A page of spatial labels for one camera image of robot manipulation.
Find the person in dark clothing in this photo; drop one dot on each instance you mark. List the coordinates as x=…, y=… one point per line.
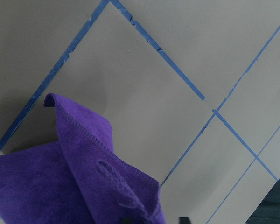
x=268, y=211

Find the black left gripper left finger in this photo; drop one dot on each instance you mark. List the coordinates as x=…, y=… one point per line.
x=125, y=220

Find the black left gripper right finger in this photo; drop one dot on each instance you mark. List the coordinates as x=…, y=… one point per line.
x=184, y=220

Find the purple microfibre towel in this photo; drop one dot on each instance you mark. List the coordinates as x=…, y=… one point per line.
x=77, y=179

